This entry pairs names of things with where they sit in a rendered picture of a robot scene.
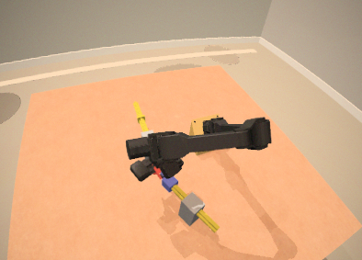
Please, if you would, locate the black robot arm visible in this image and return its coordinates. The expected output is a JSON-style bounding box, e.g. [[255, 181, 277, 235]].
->
[[126, 117, 272, 179]]

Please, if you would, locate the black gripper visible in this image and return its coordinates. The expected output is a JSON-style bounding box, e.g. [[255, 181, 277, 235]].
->
[[130, 156, 157, 182]]

